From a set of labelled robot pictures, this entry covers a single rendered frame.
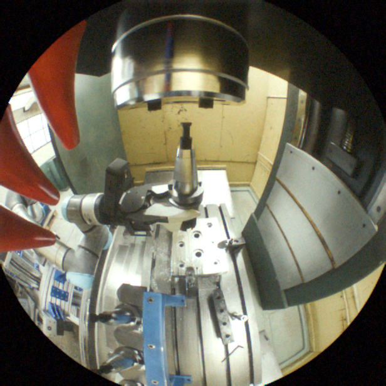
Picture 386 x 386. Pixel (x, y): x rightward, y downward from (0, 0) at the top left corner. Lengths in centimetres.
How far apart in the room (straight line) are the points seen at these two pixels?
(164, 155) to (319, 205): 124
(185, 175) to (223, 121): 108
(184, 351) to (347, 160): 87
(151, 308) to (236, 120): 133
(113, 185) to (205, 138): 109
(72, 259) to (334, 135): 90
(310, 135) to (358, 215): 33
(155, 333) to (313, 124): 73
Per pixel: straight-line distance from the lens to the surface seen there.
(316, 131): 56
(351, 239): 45
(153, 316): 28
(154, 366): 32
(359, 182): 55
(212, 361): 68
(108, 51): 25
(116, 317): 24
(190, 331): 61
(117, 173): 19
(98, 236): 39
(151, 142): 125
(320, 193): 47
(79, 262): 37
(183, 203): 20
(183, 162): 17
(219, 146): 127
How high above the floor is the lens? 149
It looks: 39 degrees down
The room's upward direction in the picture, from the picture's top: straight up
